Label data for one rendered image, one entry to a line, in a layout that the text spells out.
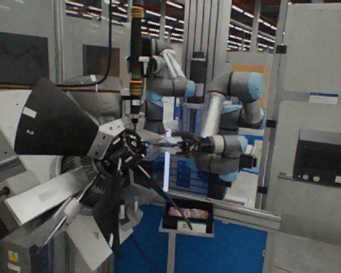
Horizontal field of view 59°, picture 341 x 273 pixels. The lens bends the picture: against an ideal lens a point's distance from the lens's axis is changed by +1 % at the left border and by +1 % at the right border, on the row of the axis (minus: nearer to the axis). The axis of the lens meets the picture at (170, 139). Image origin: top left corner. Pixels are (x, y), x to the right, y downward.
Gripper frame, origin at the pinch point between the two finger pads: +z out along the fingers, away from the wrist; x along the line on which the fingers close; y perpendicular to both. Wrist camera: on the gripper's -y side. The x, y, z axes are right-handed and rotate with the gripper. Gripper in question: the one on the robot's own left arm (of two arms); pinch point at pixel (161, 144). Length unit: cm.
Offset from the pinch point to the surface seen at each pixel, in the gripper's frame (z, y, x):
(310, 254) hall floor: -150, -57, 125
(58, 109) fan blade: 35.9, 19.8, -19.2
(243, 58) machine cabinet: -538, -936, 35
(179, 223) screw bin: -7.8, 8.2, 32.6
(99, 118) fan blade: 24.1, 1.7, -11.2
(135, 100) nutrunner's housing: 11.8, 3.7, -18.4
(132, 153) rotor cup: 14.4, 19.2, -4.7
